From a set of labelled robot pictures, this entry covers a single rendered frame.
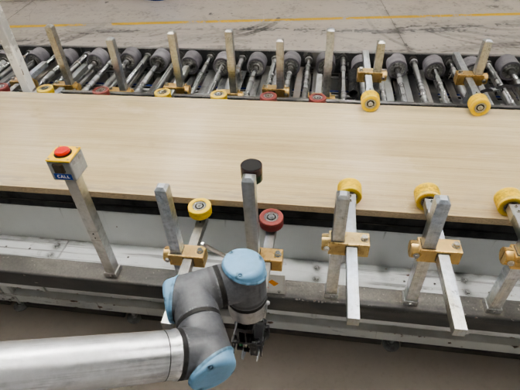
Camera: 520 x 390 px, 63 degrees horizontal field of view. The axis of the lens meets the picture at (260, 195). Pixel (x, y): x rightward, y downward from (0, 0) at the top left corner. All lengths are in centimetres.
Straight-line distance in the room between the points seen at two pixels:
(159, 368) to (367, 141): 126
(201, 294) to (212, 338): 10
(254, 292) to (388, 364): 134
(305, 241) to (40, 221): 105
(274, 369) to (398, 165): 107
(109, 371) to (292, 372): 142
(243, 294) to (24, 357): 40
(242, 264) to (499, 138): 132
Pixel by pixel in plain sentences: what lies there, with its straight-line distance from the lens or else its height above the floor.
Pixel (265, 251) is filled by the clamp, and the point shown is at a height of 87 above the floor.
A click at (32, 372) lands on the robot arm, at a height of 130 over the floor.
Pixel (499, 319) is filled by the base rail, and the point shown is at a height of 70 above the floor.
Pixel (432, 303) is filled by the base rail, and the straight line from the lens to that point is 150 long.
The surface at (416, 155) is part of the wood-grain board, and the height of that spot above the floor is 90.
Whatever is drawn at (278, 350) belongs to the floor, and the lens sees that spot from 213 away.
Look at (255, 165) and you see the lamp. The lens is 115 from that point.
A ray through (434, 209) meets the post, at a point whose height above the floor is 112.
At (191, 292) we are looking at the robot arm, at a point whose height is 119.
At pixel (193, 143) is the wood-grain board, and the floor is 90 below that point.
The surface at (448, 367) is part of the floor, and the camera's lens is 223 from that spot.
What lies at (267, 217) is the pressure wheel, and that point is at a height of 90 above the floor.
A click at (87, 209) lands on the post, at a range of 137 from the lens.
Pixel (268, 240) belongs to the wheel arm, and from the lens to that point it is 138.
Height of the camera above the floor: 188
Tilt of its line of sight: 42 degrees down
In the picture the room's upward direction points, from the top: 3 degrees counter-clockwise
